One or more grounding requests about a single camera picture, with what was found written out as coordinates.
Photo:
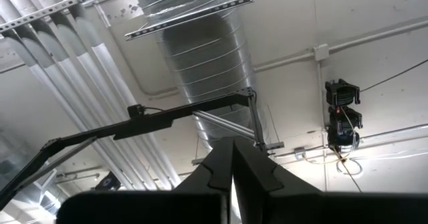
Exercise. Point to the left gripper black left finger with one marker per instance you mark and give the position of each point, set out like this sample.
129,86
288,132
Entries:
187,207

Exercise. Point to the round spiral metal duct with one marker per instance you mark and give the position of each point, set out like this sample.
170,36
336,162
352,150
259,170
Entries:
207,67

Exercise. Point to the white electrical junction box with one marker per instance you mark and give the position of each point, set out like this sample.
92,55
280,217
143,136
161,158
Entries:
321,52

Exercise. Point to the grey aluminium bar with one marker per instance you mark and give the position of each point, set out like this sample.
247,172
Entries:
227,123

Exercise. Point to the small black rig camera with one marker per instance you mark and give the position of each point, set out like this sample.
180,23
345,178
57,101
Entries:
135,111

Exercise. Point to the white pipe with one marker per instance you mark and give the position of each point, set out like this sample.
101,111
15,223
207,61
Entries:
94,83
117,83
46,83
70,83

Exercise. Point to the black metal rig frame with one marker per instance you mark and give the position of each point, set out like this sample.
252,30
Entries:
160,120

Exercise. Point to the white electrical conduit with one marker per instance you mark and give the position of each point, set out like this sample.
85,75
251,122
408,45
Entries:
368,36

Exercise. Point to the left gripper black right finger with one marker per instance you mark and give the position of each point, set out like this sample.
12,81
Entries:
301,207

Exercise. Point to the perforated metal strut channel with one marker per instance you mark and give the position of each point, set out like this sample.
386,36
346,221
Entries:
187,16
40,13

